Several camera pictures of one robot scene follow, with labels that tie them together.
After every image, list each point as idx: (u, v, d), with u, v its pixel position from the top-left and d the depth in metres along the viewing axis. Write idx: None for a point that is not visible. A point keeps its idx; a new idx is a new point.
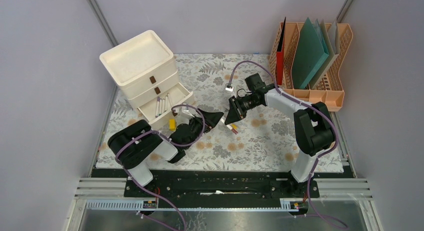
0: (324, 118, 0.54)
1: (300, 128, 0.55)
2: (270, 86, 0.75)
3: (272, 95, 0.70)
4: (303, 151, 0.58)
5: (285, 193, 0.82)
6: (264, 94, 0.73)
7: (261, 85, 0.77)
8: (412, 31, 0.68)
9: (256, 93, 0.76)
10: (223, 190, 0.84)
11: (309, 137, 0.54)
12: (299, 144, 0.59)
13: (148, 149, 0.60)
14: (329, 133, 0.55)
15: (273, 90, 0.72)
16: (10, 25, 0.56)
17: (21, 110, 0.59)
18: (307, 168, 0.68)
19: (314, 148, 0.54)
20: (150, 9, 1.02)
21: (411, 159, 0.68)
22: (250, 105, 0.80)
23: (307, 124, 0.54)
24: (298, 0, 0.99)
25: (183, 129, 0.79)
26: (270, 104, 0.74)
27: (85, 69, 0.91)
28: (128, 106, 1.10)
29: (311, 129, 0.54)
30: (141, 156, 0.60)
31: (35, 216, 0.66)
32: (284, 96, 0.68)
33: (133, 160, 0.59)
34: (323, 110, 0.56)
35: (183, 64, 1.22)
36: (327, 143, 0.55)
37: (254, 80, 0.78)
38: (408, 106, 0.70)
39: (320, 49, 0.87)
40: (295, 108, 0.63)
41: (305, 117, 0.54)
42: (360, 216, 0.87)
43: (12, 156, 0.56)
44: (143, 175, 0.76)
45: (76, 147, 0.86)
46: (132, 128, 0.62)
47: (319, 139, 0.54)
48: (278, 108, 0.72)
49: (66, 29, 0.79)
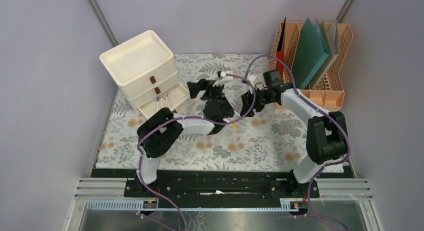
0: (338, 128, 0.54)
1: (313, 135, 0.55)
2: (288, 85, 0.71)
3: (288, 95, 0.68)
4: (311, 158, 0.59)
5: (285, 193, 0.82)
6: (280, 93, 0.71)
7: (279, 82, 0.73)
8: (412, 31, 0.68)
9: (273, 90, 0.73)
10: (223, 190, 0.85)
11: (320, 146, 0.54)
12: (308, 151, 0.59)
13: (172, 139, 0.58)
14: (341, 144, 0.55)
15: (291, 90, 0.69)
16: (10, 26, 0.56)
17: (21, 111, 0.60)
18: (311, 173, 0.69)
19: (323, 157, 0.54)
20: (151, 10, 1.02)
21: (411, 159, 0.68)
22: (265, 98, 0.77)
23: (320, 132, 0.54)
24: (297, 0, 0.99)
25: (211, 106, 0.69)
26: (286, 104, 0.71)
27: (85, 69, 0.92)
28: (128, 106, 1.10)
29: (323, 138, 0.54)
30: (166, 146, 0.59)
31: (35, 216, 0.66)
32: (302, 99, 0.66)
33: (159, 151, 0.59)
34: (340, 120, 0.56)
35: (183, 64, 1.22)
36: (338, 154, 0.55)
37: (272, 75, 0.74)
38: (408, 106, 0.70)
39: (320, 49, 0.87)
40: (311, 113, 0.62)
41: (318, 125, 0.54)
42: (360, 216, 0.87)
43: (12, 156, 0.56)
44: (149, 174, 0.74)
45: (77, 146, 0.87)
46: (154, 119, 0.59)
47: (330, 149, 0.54)
48: (294, 111, 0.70)
49: (66, 29, 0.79)
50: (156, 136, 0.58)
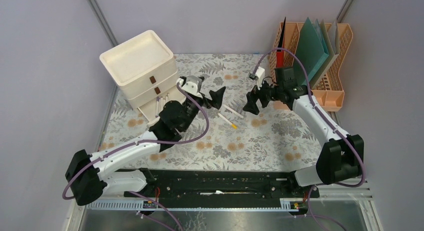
0: (356, 156, 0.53)
1: (327, 159, 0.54)
2: (301, 90, 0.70)
3: (303, 105, 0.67)
4: (319, 174, 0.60)
5: (285, 193, 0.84)
6: (294, 98, 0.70)
7: (292, 84, 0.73)
8: (412, 31, 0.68)
9: (285, 93, 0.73)
10: (223, 190, 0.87)
11: (333, 170, 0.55)
12: (317, 167, 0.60)
13: (91, 186, 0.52)
14: (354, 168, 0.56)
15: (306, 99, 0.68)
16: (10, 25, 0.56)
17: (21, 110, 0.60)
18: (314, 181, 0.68)
19: (334, 181, 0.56)
20: (151, 10, 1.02)
21: (411, 158, 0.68)
22: (274, 96, 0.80)
23: (336, 158, 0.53)
24: (297, 0, 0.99)
25: (172, 109, 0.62)
26: (296, 110, 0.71)
27: (85, 69, 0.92)
28: (128, 106, 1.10)
29: (338, 164, 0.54)
30: (93, 192, 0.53)
31: (35, 216, 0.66)
32: (318, 111, 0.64)
33: (90, 197, 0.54)
34: (358, 145, 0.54)
35: (182, 64, 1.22)
36: (348, 176, 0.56)
37: (285, 74, 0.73)
38: (408, 106, 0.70)
39: (320, 49, 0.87)
40: (327, 132, 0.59)
41: (336, 151, 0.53)
42: (360, 216, 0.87)
43: (12, 155, 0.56)
44: (130, 186, 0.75)
45: (76, 146, 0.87)
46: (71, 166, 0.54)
47: (342, 173, 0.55)
48: (305, 121, 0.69)
49: (66, 29, 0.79)
50: (76, 185, 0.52)
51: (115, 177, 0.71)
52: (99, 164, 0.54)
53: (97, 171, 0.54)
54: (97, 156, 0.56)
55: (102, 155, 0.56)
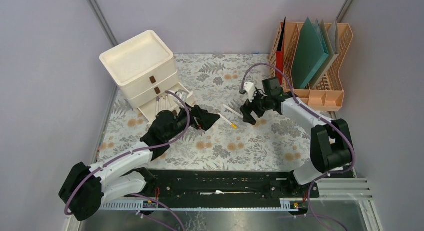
0: (343, 137, 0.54)
1: (318, 145, 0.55)
2: (287, 94, 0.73)
3: (289, 104, 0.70)
4: (316, 166, 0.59)
5: (285, 193, 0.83)
6: (281, 102, 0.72)
7: (279, 91, 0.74)
8: (412, 31, 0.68)
9: (272, 100, 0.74)
10: (223, 190, 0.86)
11: (326, 156, 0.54)
12: (312, 160, 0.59)
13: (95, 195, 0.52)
14: (346, 152, 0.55)
15: (291, 100, 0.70)
16: (11, 25, 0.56)
17: (21, 110, 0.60)
18: (312, 177, 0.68)
19: (329, 167, 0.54)
20: (151, 9, 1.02)
21: (411, 159, 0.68)
22: (264, 106, 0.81)
23: (325, 142, 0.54)
24: (297, 0, 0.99)
25: (164, 117, 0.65)
26: (286, 113, 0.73)
27: (85, 69, 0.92)
28: (128, 105, 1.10)
29: (328, 148, 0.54)
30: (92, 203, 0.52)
31: (35, 216, 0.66)
32: (303, 108, 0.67)
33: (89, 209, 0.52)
34: (343, 128, 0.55)
35: (183, 64, 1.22)
36: (343, 163, 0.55)
37: (272, 83, 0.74)
38: (408, 106, 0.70)
39: (320, 49, 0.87)
40: (313, 122, 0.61)
41: (323, 133, 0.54)
42: (360, 216, 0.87)
43: (12, 156, 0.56)
44: (130, 188, 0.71)
45: (76, 146, 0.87)
46: (69, 180, 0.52)
47: (335, 158, 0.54)
48: (296, 120, 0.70)
49: (66, 29, 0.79)
50: (77, 198, 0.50)
51: (112, 184, 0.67)
52: (99, 173, 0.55)
53: (99, 179, 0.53)
54: (97, 166, 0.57)
55: (101, 165, 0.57)
